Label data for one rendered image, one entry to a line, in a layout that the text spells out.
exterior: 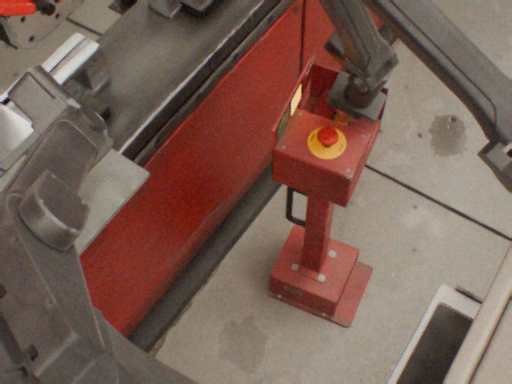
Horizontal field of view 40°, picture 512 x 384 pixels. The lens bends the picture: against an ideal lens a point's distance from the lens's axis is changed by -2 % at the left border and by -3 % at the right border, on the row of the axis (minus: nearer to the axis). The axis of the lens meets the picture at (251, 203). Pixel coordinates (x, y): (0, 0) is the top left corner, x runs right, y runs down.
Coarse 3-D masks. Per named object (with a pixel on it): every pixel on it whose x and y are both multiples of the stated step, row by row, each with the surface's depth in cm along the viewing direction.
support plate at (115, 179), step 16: (16, 112) 111; (112, 160) 106; (128, 160) 106; (96, 176) 105; (112, 176) 105; (128, 176) 105; (144, 176) 105; (0, 192) 104; (96, 192) 104; (112, 192) 103; (128, 192) 103; (96, 208) 102; (112, 208) 102; (96, 224) 101; (80, 240) 100
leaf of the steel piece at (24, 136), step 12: (0, 108) 111; (0, 120) 110; (12, 120) 110; (24, 120) 110; (0, 132) 109; (12, 132) 109; (24, 132) 109; (0, 144) 108; (12, 144) 108; (24, 144) 106; (0, 156) 107; (12, 156) 105
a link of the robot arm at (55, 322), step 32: (0, 224) 41; (0, 256) 39; (32, 256) 39; (64, 256) 42; (0, 288) 39; (32, 288) 38; (64, 288) 39; (0, 320) 39; (32, 320) 37; (64, 320) 36; (96, 320) 39; (0, 352) 37; (32, 352) 37; (64, 352) 36; (96, 352) 36; (128, 352) 41
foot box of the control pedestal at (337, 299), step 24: (288, 240) 196; (336, 240) 196; (288, 264) 193; (336, 264) 192; (360, 264) 204; (288, 288) 193; (312, 288) 189; (336, 288) 189; (360, 288) 200; (312, 312) 198; (336, 312) 197
